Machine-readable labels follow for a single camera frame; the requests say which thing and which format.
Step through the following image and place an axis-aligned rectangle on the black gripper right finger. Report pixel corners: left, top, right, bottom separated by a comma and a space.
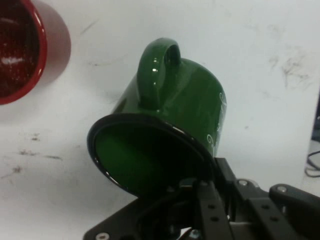
214, 157, 320, 240

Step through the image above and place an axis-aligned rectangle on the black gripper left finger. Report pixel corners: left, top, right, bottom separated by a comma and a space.
82, 178, 233, 240

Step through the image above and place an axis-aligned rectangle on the green enamel mug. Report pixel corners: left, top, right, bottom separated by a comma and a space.
86, 37, 229, 198

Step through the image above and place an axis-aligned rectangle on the red mug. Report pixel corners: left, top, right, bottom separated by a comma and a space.
0, 0, 72, 106

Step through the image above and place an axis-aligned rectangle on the black round object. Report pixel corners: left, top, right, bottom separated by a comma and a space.
310, 84, 320, 144

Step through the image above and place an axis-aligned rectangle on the long black cable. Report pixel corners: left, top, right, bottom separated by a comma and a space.
304, 147, 320, 179

